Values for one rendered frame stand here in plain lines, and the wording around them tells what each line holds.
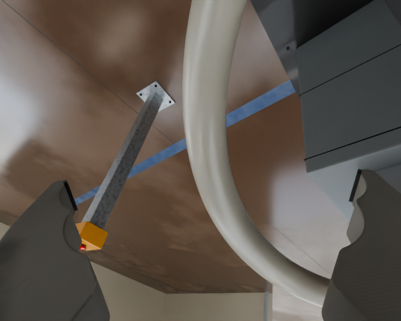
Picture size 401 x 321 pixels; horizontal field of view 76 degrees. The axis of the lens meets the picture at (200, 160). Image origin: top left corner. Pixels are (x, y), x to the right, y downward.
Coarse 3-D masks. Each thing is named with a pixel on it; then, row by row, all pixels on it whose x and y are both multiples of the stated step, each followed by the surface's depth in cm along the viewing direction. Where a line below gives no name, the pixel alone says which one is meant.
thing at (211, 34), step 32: (192, 0) 14; (224, 0) 13; (192, 32) 14; (224, 32) 14; (192, 64) 15; (224, 64) 15; (192, 96) 16; (224, 96) 16; (192, 128) 17; (224, 128) 18; (192, 160) 19; (224, 160) 19; (224, 192) 20; (224, 224) 21; (256, 256) 23; (288, 288) 25; (320, 288) 26
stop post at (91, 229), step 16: (144, 96) 181; (160, 96) 178; (144, 112) 163; (144, 128) 158; (128, 144) 146; (128, 160) 141; (112, 176) 131; (112, 192) 128; (96, 208) 119; (112, 208) 126; (80, 224) 114; (96, 224) 117; (96, 240) 113
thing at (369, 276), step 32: (352, 192) 11; (384, 192) 9; (352, 224) 9; (384, 224) 8; (352, 256) 7; (384, 256) 7; (352, 288) 6; (384, 288) 6; (352, 320) 6; (384, 320) 6
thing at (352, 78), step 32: (384, 0) 109; (352, 32) 111; (384, 32) 97; (320, 64) 113; (352, 64) 99; (384, 64) 88; (320, 96) 101; (352, 96) 90; (384, 96) 80; (320, 128) 91; (352, 128) 82; (384, 128) 74; (320, 160) 83; (352, 160) 76; (384, 160) 73
